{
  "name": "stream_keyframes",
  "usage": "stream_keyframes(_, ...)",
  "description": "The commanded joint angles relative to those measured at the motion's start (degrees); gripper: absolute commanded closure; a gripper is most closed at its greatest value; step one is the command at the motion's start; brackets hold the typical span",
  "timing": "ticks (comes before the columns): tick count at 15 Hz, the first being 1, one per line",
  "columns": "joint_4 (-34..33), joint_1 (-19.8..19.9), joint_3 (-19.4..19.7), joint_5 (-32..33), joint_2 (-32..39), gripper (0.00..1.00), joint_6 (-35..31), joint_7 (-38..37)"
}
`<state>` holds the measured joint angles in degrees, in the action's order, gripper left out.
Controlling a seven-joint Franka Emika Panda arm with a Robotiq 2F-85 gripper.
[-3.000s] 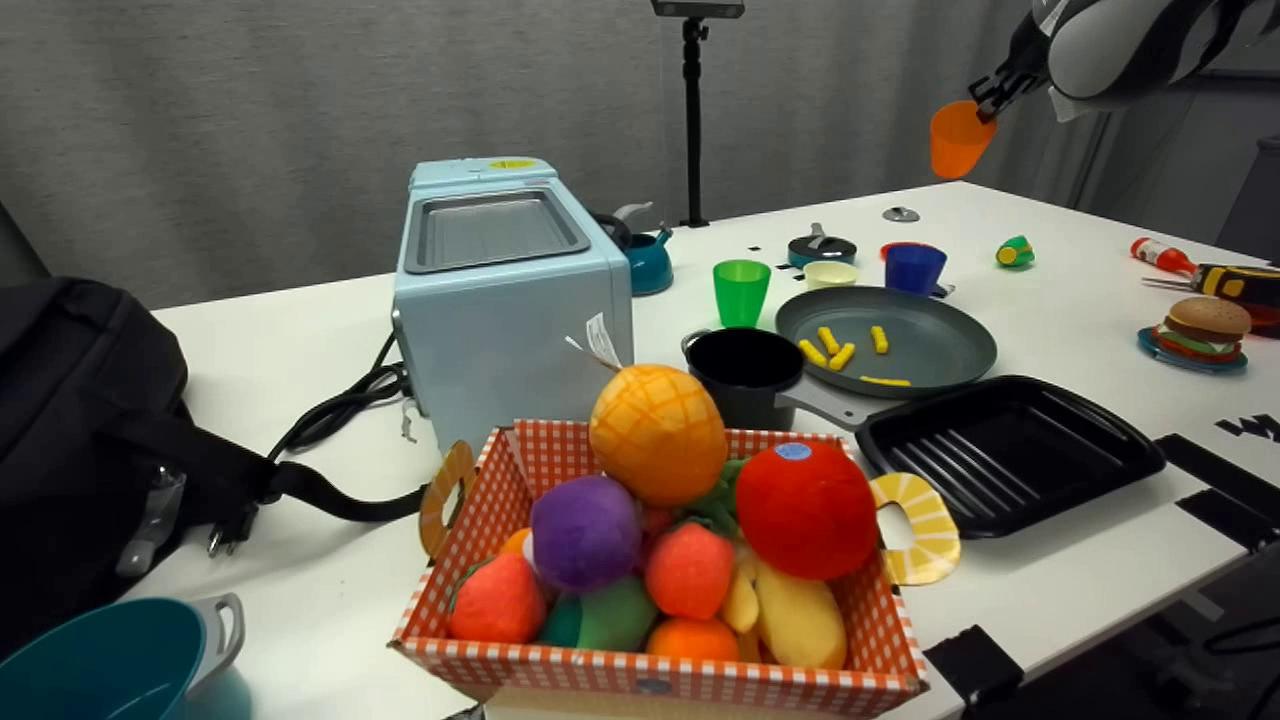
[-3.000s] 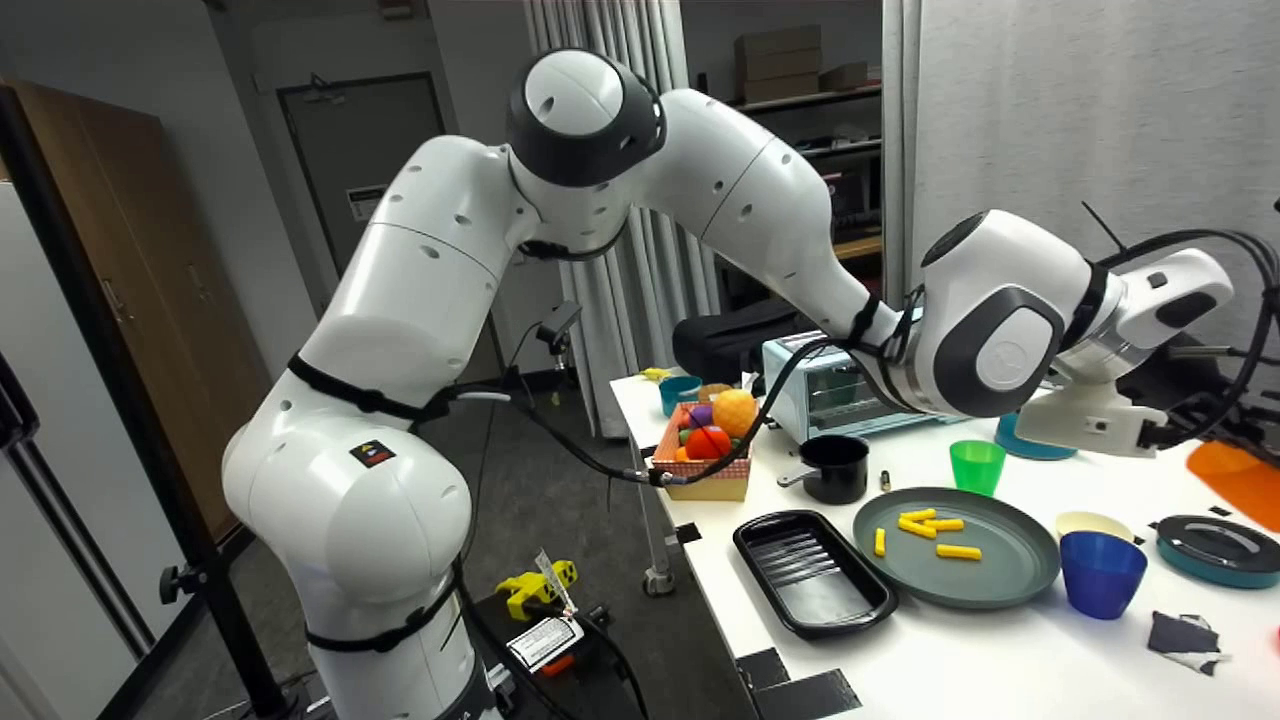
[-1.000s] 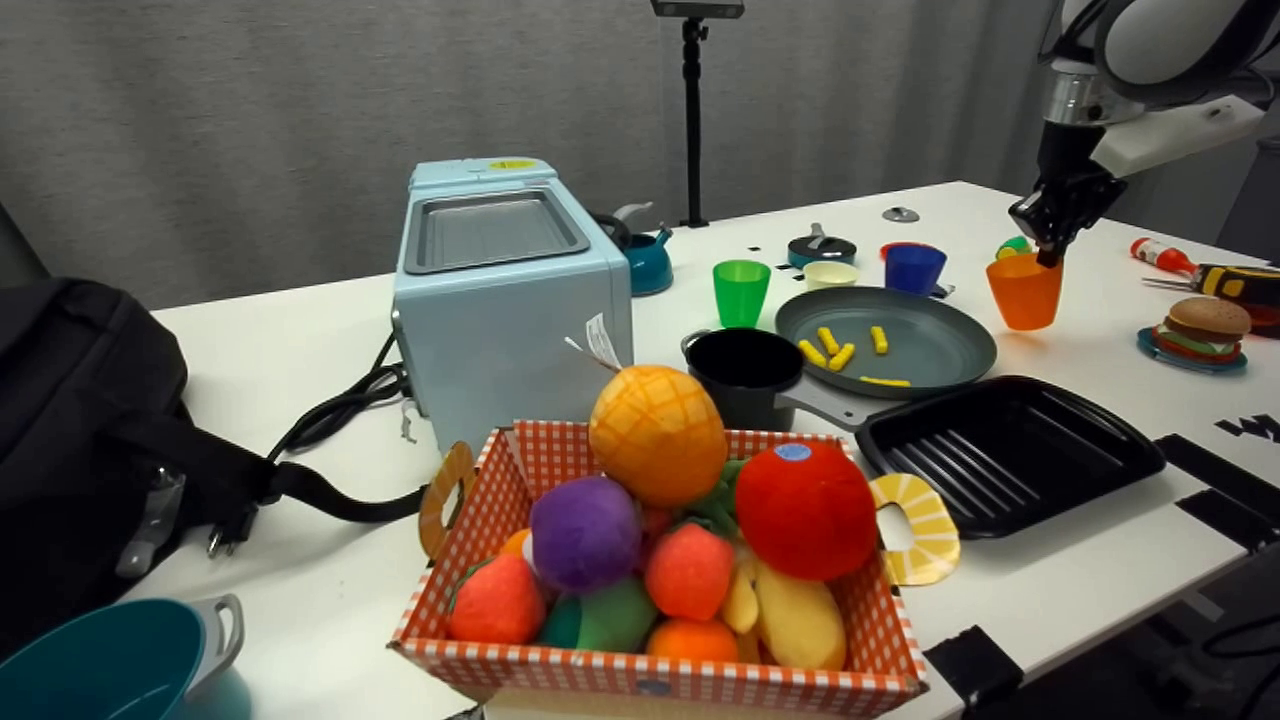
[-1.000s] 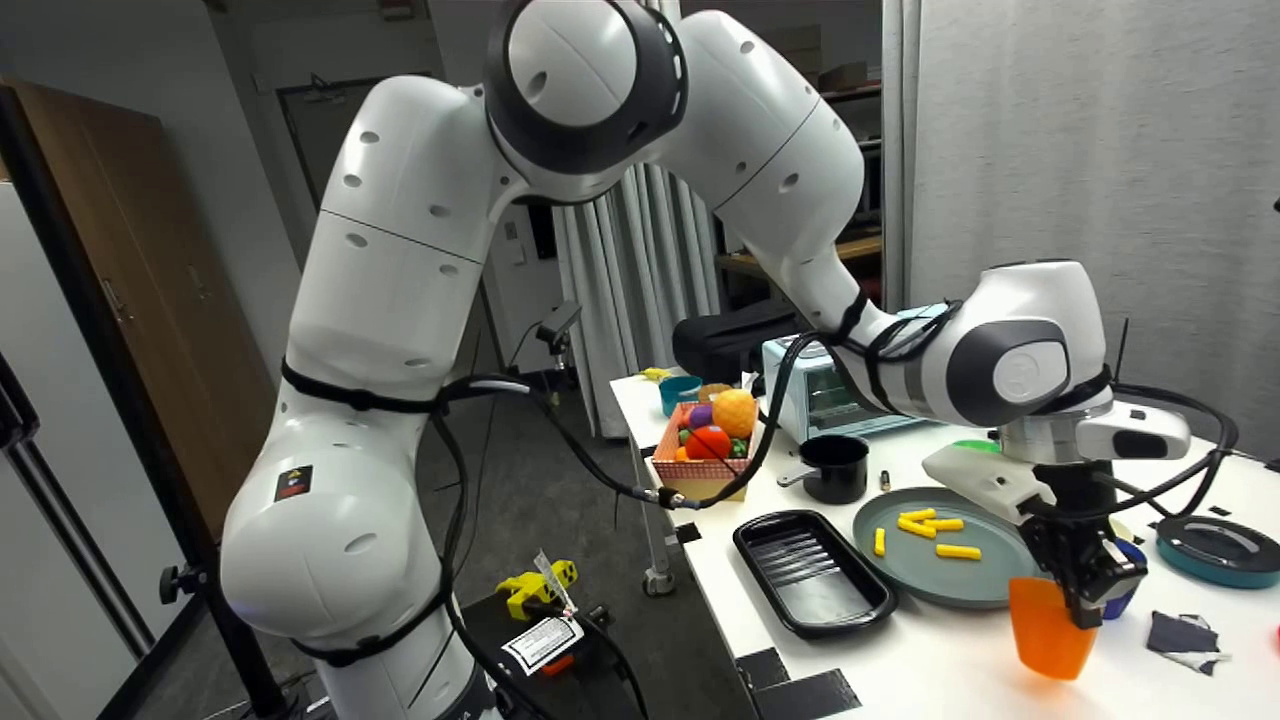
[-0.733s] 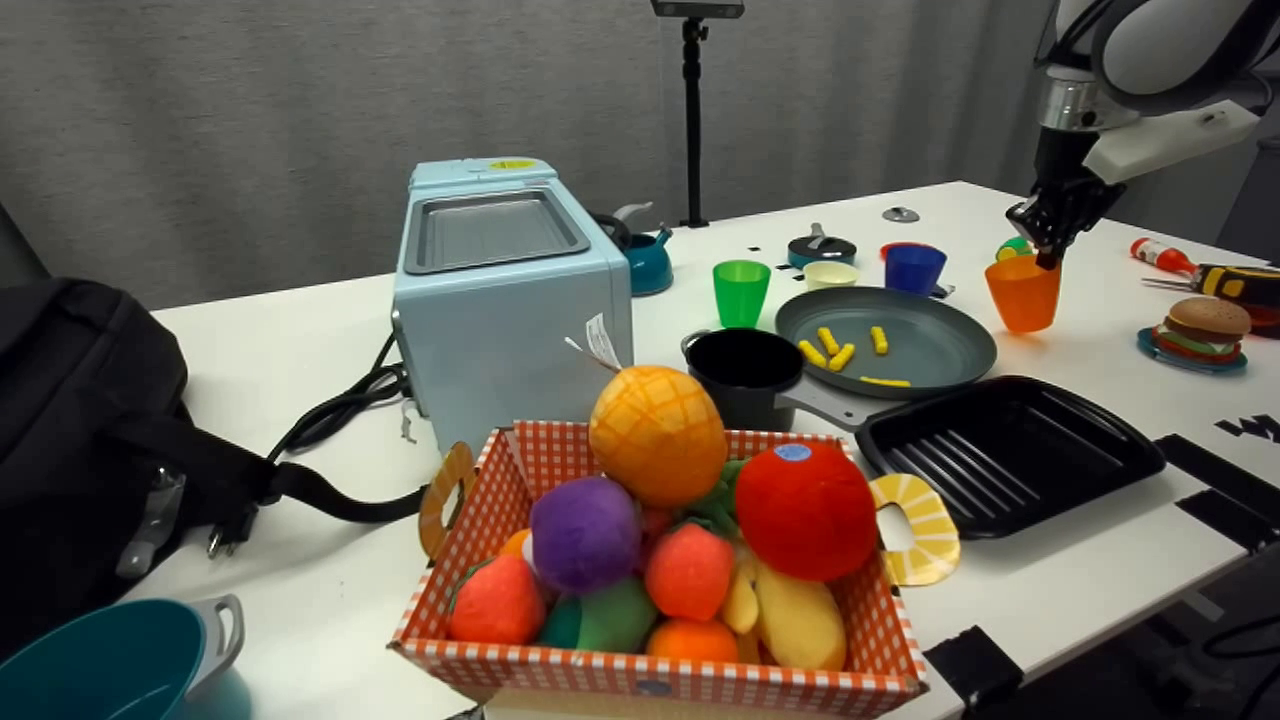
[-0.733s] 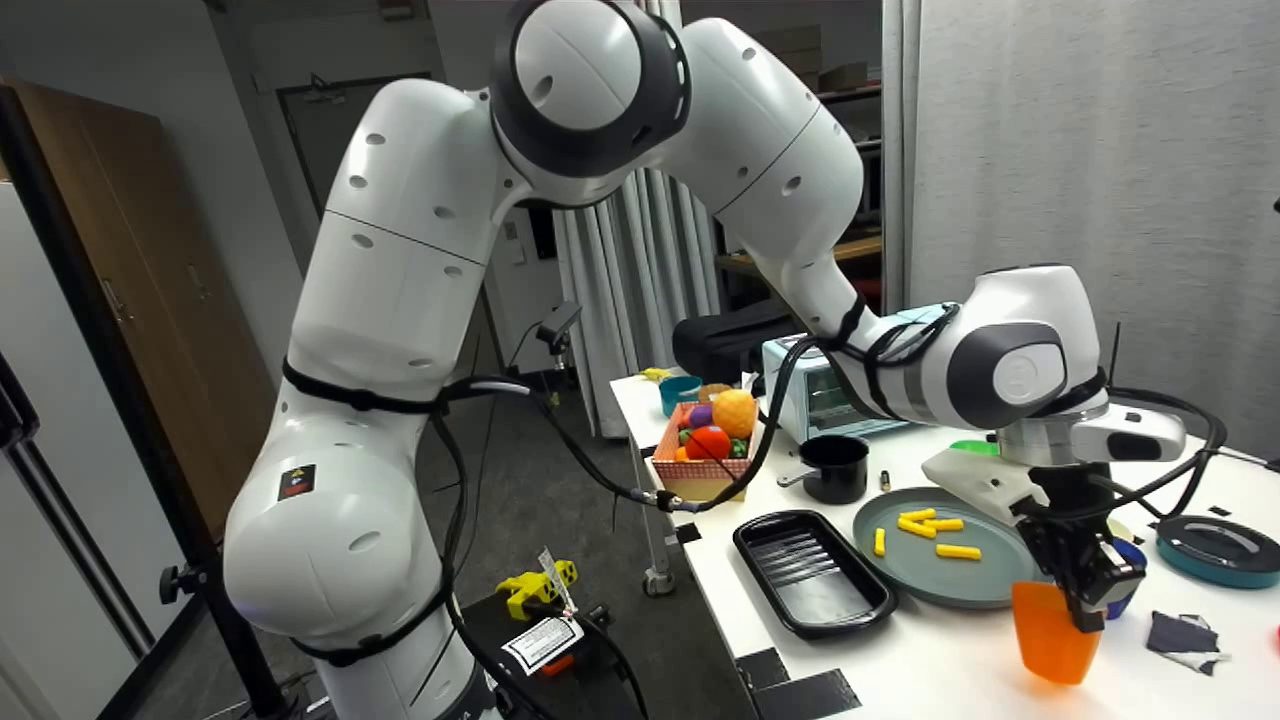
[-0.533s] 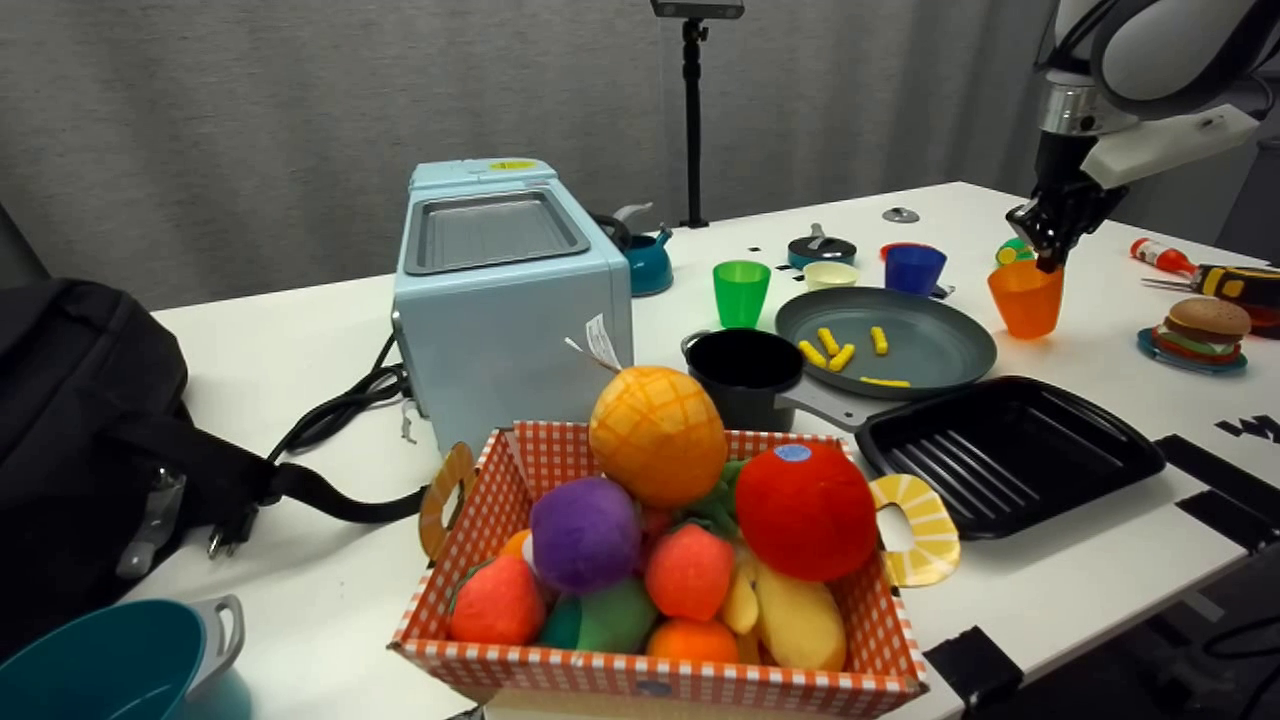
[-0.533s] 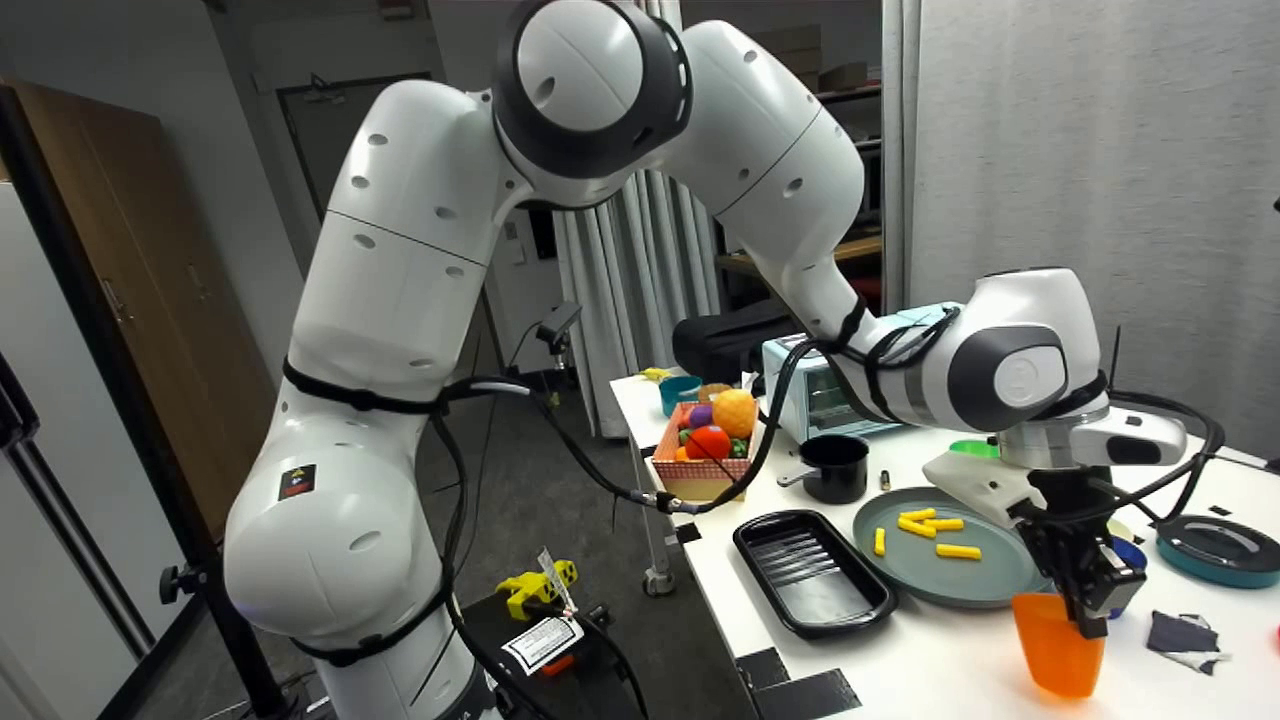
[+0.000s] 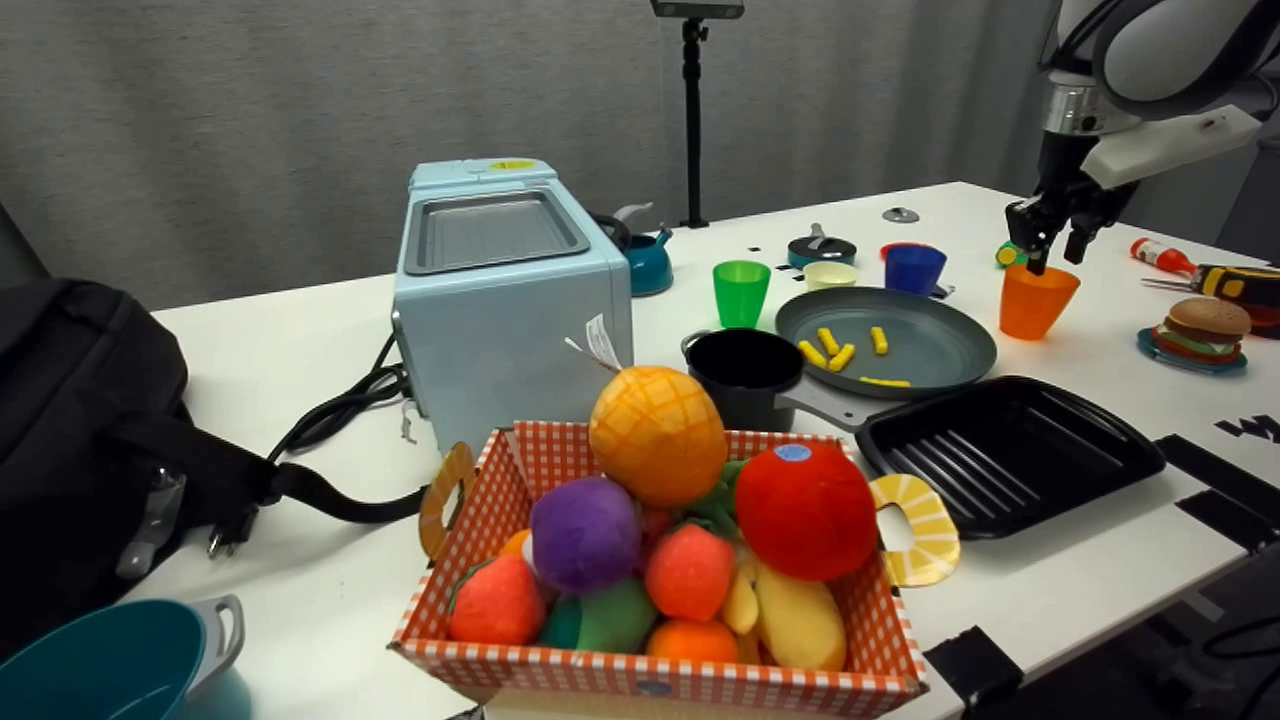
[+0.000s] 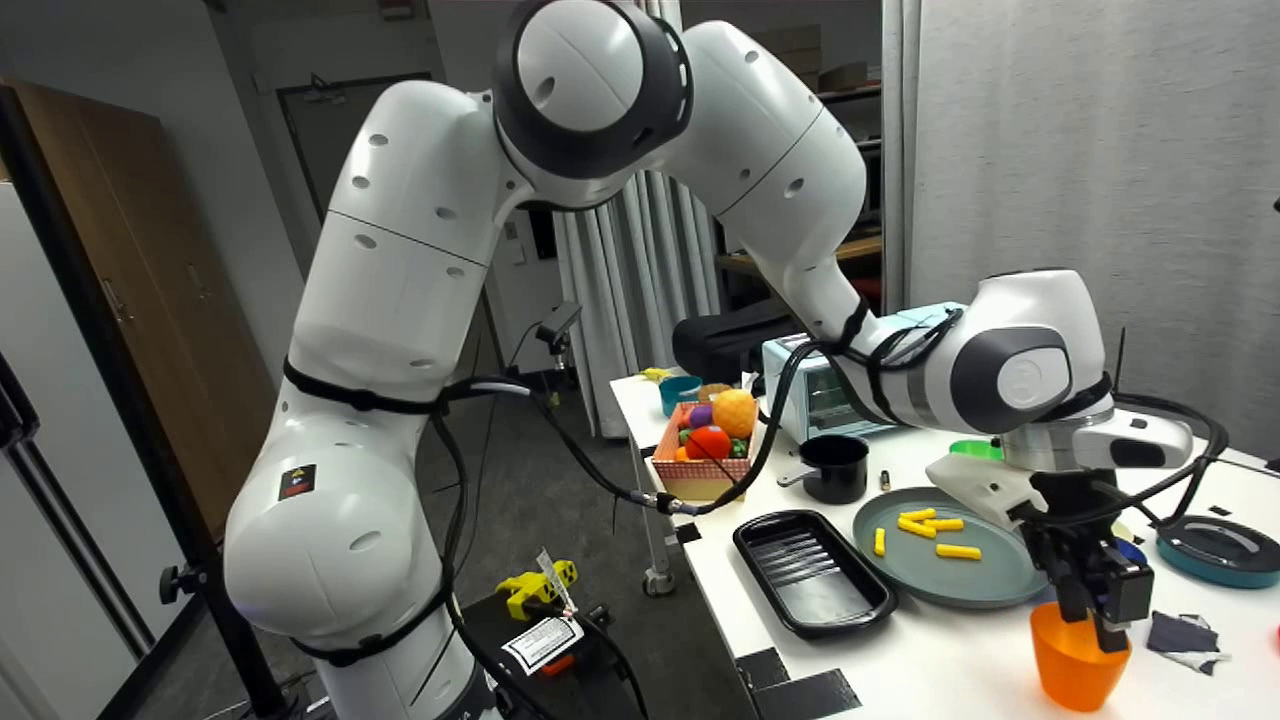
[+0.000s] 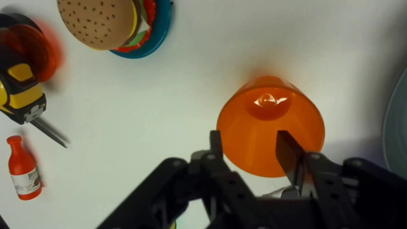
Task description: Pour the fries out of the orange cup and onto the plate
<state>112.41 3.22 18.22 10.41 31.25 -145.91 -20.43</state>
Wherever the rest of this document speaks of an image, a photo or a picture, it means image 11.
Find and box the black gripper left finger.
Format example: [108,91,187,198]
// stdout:
[207,128,226,165]

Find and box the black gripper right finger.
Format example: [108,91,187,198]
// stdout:
[275,128,313,188]

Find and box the orange plastic cup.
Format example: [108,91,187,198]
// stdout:
[215,74,327,179]

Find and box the teal small plate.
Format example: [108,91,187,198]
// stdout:
[108,0,175,60]

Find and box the grey crumpled cloth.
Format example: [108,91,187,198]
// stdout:
[258,184,300,201]

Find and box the toy hamburger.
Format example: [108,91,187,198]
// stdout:
[56,0,159,52]

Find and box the red toy ketchup bottle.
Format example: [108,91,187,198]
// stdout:
[5,133,44,202]

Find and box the yellow black tape measure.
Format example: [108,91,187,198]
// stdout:
[0,11,71,150]

